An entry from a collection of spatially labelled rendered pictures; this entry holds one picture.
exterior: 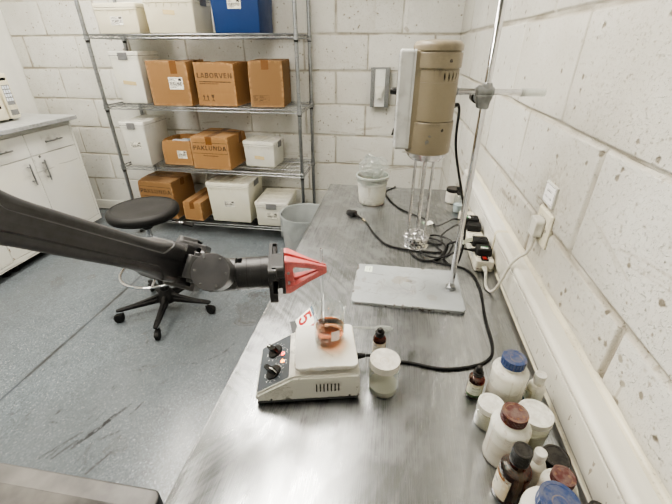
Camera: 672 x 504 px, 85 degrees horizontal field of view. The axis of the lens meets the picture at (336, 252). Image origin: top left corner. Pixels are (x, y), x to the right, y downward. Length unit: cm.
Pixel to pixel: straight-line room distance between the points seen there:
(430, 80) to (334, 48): 214
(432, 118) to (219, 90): 214
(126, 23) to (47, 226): 269
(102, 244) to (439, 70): 67
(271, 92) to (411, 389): 224
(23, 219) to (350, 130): 268
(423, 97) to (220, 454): 78
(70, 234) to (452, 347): 75
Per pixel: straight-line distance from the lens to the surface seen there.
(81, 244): 50
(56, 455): 192
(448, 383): 84
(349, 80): 295
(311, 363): 72
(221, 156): 287
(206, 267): 58
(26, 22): 408
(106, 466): 179
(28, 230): 46
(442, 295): 106
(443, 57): 85
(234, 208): 300
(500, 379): 77
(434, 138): 87
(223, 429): 77
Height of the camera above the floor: 136
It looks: 29 degrees down
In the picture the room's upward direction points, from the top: straight up
